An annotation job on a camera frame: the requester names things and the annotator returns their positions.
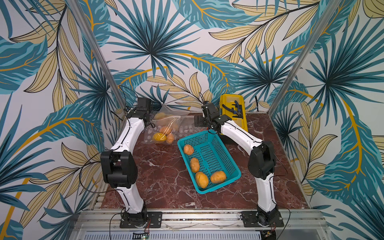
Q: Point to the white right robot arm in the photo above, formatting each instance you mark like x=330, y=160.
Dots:
x=261, y=164

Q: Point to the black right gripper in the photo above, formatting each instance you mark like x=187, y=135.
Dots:
x=214, y=125

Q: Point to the aluminium corner post right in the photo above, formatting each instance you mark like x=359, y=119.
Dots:
x=323, y=21

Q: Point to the teal plastic basket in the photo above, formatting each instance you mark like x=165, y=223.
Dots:
x=213, y=156

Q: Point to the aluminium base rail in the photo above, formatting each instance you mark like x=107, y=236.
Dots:
x=192, y=224

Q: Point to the yellow black toolbox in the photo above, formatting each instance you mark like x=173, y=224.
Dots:
x=226, y=101

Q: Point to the yellow potato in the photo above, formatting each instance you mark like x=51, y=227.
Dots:
x=160, y=116

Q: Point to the clear dotted bag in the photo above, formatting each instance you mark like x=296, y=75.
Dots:
x=187, y=127
x=152, y=129

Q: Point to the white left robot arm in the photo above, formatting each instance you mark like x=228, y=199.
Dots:
x=120, y=170

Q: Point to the clear zipper bag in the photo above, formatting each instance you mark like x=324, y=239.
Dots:
x=174, y=117

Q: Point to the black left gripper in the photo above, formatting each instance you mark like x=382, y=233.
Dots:
x=150, y=113

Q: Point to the aluminium corner post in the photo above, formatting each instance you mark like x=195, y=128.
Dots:
x=323, y=21
x=82, y=21

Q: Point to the potato orange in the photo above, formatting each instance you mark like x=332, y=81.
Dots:
x=166, y=130

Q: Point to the aluminium corner post left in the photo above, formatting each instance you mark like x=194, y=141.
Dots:
x=82, y=21

